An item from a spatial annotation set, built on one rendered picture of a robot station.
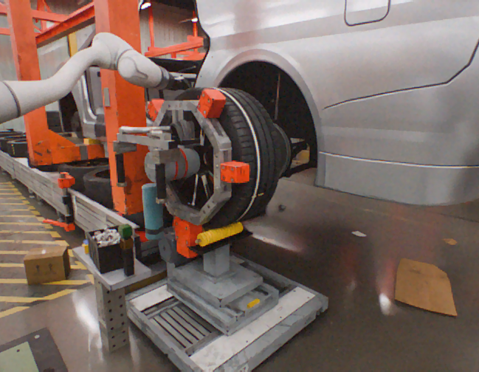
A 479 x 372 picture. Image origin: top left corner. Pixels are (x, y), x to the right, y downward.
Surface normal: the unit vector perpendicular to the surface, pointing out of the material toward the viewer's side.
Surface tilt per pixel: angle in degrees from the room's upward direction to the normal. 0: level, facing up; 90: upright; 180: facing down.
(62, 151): 90
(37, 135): 90
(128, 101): 90
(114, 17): 90
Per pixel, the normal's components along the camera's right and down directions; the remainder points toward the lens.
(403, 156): -0.70, 0.18
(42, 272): 0.28, 0.24
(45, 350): 0.00, -0.97
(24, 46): 0.70, 0.18
